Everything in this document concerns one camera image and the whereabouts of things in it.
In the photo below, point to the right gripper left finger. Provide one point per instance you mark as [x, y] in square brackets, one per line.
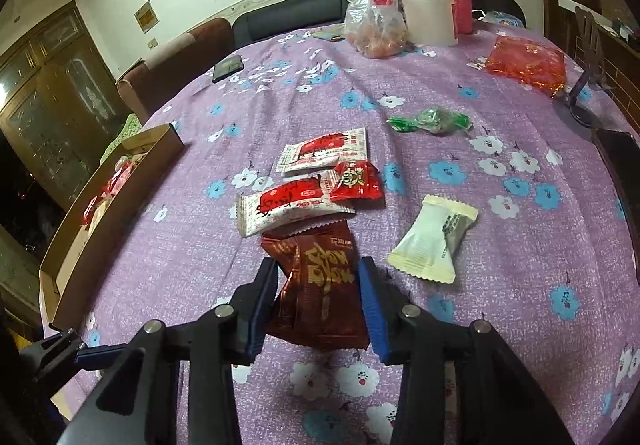
[252, 306]

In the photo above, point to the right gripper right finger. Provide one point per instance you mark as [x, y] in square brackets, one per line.
[381, 304]

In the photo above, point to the dark red foil snack packet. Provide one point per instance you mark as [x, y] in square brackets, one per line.
[319, 304]

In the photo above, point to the cream white snack packet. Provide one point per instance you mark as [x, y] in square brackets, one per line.
[427, 249]

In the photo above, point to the white red snack packet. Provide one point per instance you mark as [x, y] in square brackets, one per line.
[325, 151]
[290, 202]

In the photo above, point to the small red snack packet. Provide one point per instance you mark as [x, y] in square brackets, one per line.
[357, 179]

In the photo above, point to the green candy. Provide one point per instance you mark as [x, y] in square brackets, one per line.
[437, 121]

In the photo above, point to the purple floral tablecloth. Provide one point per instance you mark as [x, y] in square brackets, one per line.
[492, 208]

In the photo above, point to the flat cardboard box tray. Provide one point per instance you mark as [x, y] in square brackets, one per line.
[95, 225]

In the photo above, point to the green blanket on bed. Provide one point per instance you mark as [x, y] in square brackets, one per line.
[131, 127]

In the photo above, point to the black smartphone on table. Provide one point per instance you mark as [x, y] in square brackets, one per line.
[227, 68]

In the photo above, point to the brown armchair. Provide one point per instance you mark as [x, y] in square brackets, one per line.
[148, 84]

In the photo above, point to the black phone stand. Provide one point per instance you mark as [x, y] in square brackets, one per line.
[579, 119]

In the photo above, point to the clear plastic bag with food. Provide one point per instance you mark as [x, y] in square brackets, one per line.
[375, 28]

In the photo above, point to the red foil gift bag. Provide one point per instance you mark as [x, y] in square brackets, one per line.
[530, 62]

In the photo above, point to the white plastic jar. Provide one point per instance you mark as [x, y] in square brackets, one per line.
[430, 22]

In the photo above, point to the black leather sofa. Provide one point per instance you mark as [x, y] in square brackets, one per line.
[283, 17]

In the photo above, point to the small wall plaque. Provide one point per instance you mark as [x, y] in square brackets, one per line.
[146, 17]

